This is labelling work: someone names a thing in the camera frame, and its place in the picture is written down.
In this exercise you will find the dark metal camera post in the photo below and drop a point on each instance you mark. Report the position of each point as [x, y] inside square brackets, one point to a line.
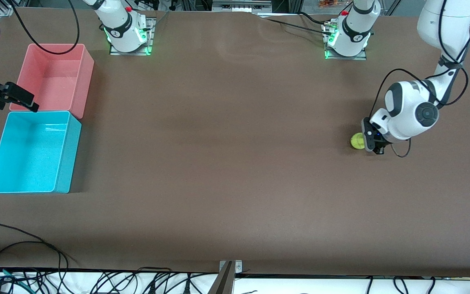
[223, 283]

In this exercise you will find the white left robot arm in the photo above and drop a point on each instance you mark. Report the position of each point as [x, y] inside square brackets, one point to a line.
[410, 110]

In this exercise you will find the pink plastic bin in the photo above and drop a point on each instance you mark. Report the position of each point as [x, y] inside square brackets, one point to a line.
[57, 77]

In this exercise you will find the grey metal mounting plate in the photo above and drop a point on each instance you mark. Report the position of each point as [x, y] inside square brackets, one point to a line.
[238, 266]

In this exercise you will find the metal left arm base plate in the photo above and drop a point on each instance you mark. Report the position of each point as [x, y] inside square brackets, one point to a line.
[361, 56]

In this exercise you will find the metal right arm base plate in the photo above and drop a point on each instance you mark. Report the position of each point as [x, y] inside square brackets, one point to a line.
[150, 41]

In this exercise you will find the grey power strip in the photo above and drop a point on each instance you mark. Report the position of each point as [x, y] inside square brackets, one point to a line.
[241, 6]

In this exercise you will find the silver aluminium frame rail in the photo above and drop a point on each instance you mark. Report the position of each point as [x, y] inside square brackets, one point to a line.
[2, 10]

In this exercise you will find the blue plastic bin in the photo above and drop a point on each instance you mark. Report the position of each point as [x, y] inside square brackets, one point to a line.
[31, 157]

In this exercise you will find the orange packaged item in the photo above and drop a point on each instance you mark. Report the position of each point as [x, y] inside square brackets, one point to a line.
[331, 3]

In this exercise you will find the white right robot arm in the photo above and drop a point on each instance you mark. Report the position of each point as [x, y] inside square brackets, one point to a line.
[120, 28]

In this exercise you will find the yellow tennis ball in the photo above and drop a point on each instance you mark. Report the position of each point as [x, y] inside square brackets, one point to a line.
[356, 141]

